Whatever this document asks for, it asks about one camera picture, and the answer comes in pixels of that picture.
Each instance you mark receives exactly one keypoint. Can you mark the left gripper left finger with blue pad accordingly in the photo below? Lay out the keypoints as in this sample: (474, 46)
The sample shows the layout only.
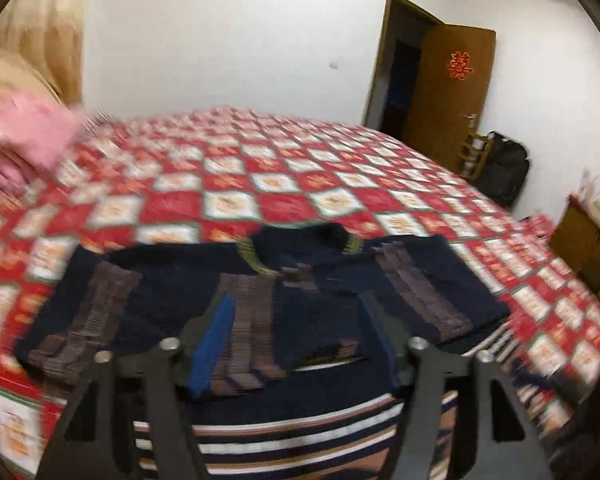
(94, 438)

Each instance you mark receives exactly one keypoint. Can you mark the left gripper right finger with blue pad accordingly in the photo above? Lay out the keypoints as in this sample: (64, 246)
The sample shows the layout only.
(493, 437)

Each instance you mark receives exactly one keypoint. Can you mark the navy patterned knit sweater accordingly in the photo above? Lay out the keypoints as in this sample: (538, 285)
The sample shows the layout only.
(302, 389)

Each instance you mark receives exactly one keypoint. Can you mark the red patchwork bedspread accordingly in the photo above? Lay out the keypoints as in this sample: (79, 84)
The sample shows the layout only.
(264, 192)

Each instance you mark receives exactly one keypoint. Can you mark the black bag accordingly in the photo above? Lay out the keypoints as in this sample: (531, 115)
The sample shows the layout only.
(503, 174)

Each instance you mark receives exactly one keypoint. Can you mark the wooden chair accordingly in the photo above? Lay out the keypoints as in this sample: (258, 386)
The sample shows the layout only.
(473, 154)

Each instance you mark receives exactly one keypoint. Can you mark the brown wooden dresser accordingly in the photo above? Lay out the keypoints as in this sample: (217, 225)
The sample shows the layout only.
(576, 239)

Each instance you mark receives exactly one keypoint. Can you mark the brown wooden door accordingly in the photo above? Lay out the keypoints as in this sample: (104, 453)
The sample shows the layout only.
(443, 110)

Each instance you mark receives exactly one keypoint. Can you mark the pink folded blanket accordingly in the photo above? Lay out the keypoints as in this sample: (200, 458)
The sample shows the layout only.
(34, 132)

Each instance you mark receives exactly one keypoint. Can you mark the red double happiness decoration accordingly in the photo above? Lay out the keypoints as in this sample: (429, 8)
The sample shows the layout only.
(458, 65)

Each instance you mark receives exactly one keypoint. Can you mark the cream wooden headboard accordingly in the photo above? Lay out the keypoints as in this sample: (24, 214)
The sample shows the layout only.
(18, 75)

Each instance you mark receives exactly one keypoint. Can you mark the beige patterned curtain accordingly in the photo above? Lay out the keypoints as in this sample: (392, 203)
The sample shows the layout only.
(48, 34)

